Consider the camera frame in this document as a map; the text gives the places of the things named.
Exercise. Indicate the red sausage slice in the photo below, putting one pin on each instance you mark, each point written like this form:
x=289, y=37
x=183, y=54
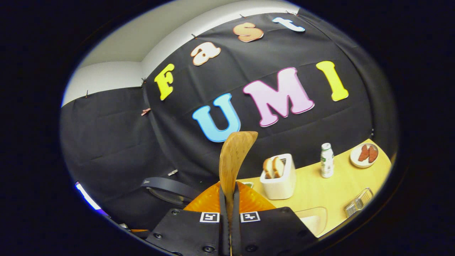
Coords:
x=363, y=153
x=373, y=154

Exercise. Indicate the divided dish of grains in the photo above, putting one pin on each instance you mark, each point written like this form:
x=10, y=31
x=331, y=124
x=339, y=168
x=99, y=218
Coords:
x=249, y=185

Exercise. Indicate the dark grey rice cooker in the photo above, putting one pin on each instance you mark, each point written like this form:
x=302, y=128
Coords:
x=170, y=188

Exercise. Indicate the white plastic bottle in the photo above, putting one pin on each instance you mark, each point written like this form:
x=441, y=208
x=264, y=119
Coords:
x=327, y=163

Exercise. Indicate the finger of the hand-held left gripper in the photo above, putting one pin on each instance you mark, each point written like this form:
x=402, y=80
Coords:
x=138, y=230

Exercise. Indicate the white round plate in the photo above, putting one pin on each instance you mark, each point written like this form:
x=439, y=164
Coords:
x=354, y=160

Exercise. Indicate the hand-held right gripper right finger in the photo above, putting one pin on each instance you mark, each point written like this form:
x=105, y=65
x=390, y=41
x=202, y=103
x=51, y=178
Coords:
x=270, y=231

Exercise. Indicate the black backdrop cloth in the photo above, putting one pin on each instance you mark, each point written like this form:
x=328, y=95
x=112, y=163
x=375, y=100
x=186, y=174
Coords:
x=124, y=149

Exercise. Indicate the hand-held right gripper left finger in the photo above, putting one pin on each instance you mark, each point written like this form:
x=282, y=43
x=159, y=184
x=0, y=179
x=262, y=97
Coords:
x=192, y=231

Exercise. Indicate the wooden spoon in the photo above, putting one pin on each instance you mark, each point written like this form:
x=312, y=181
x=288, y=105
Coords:
x=234, y=160

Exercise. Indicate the white toaster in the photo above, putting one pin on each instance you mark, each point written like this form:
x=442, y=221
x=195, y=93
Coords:
x=280, y=188

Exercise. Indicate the pink clip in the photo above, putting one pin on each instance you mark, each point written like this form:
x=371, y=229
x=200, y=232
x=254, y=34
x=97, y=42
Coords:
x=145, y=111

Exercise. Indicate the white clip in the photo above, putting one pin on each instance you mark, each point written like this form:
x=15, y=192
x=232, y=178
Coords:
x=172, y=172

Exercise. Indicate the toasted bread slice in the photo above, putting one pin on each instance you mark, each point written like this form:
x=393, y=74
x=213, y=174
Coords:
x=268, y=169
x=278, y=167

